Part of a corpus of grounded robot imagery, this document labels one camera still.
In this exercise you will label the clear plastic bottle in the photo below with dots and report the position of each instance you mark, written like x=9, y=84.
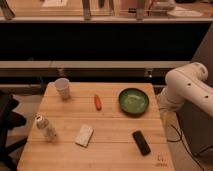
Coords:
x=46, y=128

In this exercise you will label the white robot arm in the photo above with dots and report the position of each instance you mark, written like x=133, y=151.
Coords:
x=186, y=83

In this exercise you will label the orange carrot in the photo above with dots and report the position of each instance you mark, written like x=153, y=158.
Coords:
x=97, y=102

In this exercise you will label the green bowl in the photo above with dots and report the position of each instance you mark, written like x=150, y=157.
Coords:
x=133, y=101

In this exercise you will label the white paper cup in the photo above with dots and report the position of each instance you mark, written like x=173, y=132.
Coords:
x=62, y=87

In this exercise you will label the white sponge block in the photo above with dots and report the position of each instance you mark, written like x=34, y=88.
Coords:
x=84, y=135

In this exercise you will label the black remote control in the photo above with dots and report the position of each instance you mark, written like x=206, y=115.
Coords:
x=141, y=143

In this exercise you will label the black office chair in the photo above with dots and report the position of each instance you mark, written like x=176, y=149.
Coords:
x=9, y=120

